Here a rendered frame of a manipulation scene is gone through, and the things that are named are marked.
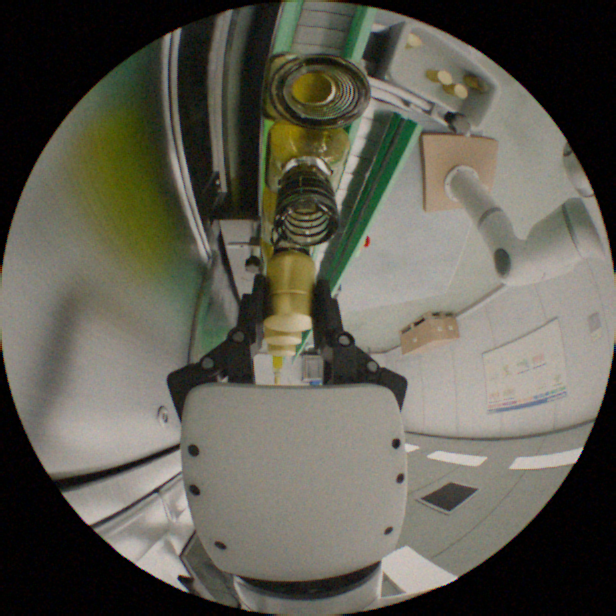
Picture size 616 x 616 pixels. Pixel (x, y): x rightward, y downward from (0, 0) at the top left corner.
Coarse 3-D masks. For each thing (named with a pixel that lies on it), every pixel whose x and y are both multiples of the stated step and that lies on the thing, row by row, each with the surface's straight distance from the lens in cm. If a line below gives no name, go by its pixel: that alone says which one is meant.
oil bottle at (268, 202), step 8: (264, 192) 17; (264, 200) 16; (272, 200) 16; (264, 208) 16; (272, 208) 16; (264, 216) 16; (272, 216) 16; (264, 224) 16; (272, 224) 16; (264, 232) 17; (272, 232) 16; (264, 240) 18; (272, 240) 17
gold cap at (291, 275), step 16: (272, 256) 14; (288, 256) 13; (304, 256) 13; (272, 272) 13; (288, 272) 12; (304, 272) 13; (272, 288) 12; (288, 288) 12; (304, 288) 12; (272, 304) 12; (288, 304) 11; (304, 304) 11; (272, 320) 12; (288, 320) 12; (304, 320) 12
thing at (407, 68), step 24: (408, 24) 44; (408, 48) 50; (432, 48) 52; (456, 48) 48; (408, 72) 48; (456, 72) 55; (480, 72) 53; (432, 96) 51; (456, 96) 54; (480, 96) 54; (480, 120) 51
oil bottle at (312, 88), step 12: (276, 60) 12; (264, 72) 13; (264, 84) 13; (300, 84) 14; (312, 84) 14; (324, 84) 14; (264, 96) 12; (300, 96) 14; (312, 96) 14; (324, 96) 14; (264, 108) 13; (276, 120) 13
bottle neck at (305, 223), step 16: (304, 160) 12; (320, 160) 12; (288, 176) 10; (304, 176) 10; (320, 176) 10; (288, 192) 9; (304, 192) 9; (320, 192) 9; (288, 208) 8; (304, 208) 8; (320, 208) 8; (336, 208) 9; (288, 224) 10; (304, 224) 10; (320, 224) 10; (336, 224) 9; (288, 240) 10; (304, 240) 10; (320, 240) 10
